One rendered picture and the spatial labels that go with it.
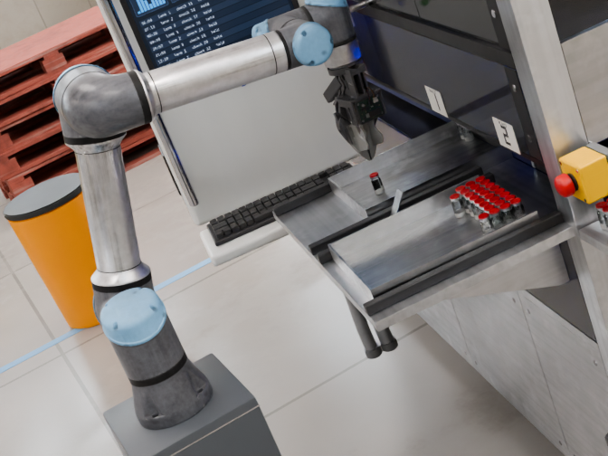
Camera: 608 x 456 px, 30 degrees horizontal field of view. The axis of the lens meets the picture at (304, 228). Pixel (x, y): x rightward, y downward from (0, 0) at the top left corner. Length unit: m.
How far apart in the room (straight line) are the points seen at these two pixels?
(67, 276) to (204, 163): 1.84
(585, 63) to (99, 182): 0.90
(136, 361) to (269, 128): 0.98
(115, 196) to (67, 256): 2.46
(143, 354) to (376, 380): 1.57
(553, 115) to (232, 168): 1.12
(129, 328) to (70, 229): 2.52
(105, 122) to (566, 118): 0.79
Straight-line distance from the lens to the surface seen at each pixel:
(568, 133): 2.02
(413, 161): 2.59
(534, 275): 2.19
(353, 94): 2.23
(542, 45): 1.96
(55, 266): 4.62
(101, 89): 1.99
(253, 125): 2.88
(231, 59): 2.02
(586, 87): 2.02
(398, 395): 3.44
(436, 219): 2.27
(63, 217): 4.54
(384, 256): 2.20
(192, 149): 2.86
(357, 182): 2.59
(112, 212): 2.15
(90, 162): 2.12
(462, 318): 3.12
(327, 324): 3.96
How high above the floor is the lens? 1.82
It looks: 22 degrees down
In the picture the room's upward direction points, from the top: 22 degrees counter-clockwise
